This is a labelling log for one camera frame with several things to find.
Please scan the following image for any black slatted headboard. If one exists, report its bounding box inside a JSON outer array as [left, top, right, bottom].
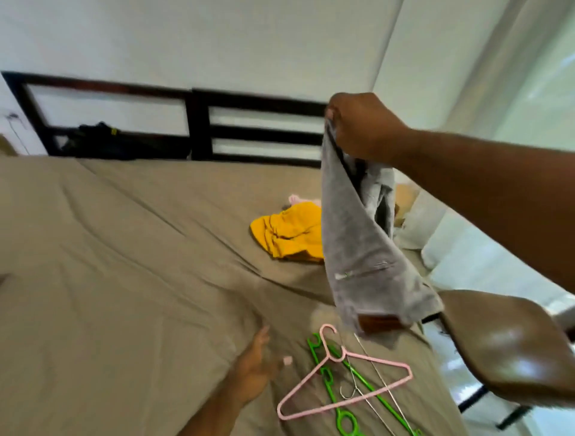
[[0, 71, 330, 170]]

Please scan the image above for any cardboard box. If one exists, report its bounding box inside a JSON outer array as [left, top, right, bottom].
[[394, 182, 420, 228]]

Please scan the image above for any person's right forearm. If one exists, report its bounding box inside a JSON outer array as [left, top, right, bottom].
[[391, 128, 575, 294]]

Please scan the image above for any sheer white curtain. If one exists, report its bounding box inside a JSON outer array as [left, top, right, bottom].
[[394, 0, 575, 308]]

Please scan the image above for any brown chair with black legs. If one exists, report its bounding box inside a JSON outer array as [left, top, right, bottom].
[[437, 288, 575, 431]]

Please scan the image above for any pile of coloured plastic hangers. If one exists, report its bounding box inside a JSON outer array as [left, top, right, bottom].
[[275, 322, 425, 436]]

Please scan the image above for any grey garment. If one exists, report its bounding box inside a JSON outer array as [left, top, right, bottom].
[[320, 120, 446, 349]]

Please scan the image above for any pink and yellow garment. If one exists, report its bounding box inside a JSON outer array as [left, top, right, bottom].
[[248, 193, 325, 264]]

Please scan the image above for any person's right hand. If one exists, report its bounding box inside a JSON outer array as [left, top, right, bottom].
[[323, 90, 411, 165]]

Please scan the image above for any bed with taupe sheet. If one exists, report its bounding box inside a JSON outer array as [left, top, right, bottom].
[[0, 155, 470, 436]]

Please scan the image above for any person's left hand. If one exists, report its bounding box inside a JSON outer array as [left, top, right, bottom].
[[223, 324, 295, 407]]

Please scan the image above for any black bag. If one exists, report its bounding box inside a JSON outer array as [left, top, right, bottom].
[[52, 121, 193, 163]]

